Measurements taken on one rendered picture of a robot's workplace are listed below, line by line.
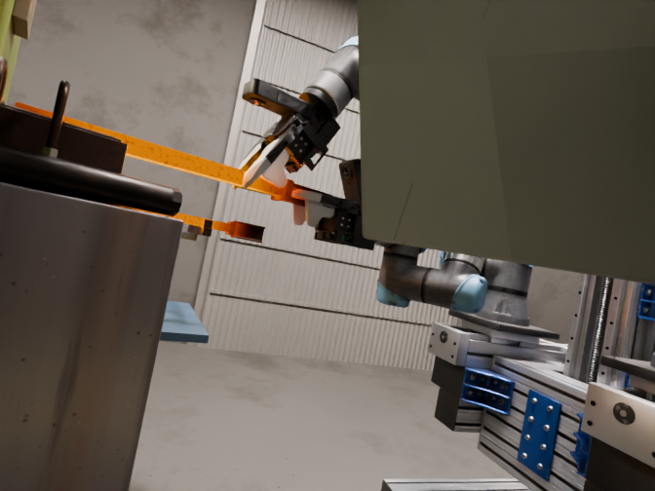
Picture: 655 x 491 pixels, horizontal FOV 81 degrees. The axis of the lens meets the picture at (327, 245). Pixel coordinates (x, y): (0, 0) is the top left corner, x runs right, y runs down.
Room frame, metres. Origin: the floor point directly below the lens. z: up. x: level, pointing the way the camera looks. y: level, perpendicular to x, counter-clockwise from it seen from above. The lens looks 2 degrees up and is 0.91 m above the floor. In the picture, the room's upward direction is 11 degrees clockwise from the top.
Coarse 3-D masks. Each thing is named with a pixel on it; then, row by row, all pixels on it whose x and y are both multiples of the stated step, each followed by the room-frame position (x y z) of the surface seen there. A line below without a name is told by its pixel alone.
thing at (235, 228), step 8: (176, 216) 0.92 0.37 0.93; (184, 216) 0.93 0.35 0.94; (192, 216) 0.94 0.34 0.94; (192, 224) 0.94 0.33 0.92; (200, 224) 0.95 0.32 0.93; (216, 224) 0.97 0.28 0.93; (224, 224) 0.97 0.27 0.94; (232, 224) 0.97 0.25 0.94; (240, 224) 1.00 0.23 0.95; (248, 224) 1.00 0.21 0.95; (232, 232) 0.97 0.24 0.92; (240, 232) 1.00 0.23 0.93; (248, 232) 1.01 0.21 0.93; (256, 232) 1.02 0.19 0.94; (248, 240) 1.00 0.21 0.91; (256, 240) 1.02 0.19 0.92
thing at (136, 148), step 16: (48, 112) 0.43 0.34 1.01; (96, 128) 0.46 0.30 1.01; (128, 144) 0.48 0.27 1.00; (144, 144) 0.49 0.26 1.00; (144, 160) 0.52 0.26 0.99; (160, 160) 0.51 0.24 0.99; (176, 160) 0.52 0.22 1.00; (192, 160) 0.53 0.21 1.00; (208, 160) 0.55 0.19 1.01; (208, 176) 0.56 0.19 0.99; (224, 176) 0.56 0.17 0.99; (240, 176) 0.58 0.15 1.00; (272, 192) 0.61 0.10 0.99; (288, 192) 0.62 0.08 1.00; (320, 192) 0.67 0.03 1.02
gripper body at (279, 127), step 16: (304, 96) 0.65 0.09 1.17; (320, 96) 0.63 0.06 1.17; (320, 112) 0.65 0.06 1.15; (272, 128) 0.64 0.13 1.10; (288, 128) 0.59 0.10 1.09; (304, 128) 0.61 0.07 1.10; (320, 128) 0.66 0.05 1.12; (336, 128) 0.67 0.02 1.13; (304, 144) 0.63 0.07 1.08; (320, 144) 0.63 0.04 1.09; (304, 160) 0.62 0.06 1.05; (320, 160) 0.64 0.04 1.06
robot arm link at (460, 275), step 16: (448, 256) 0.77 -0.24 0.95; (464, 256) 0.75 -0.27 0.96; (432, 272) 0.77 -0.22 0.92; (448, 272) 0.75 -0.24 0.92; (464, 272) 0.74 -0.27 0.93; (480, 272) 0.76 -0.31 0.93; (432, 288) 0.75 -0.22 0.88; (448, 288) 0.73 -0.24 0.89; (464, 288) 0.72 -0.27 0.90; (480, 288) 0.71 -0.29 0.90; (432, 304) 0.77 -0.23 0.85; (448, 304) 0.74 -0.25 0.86; (464, 304) 0.72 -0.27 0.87; (480, 304) 0.72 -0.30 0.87
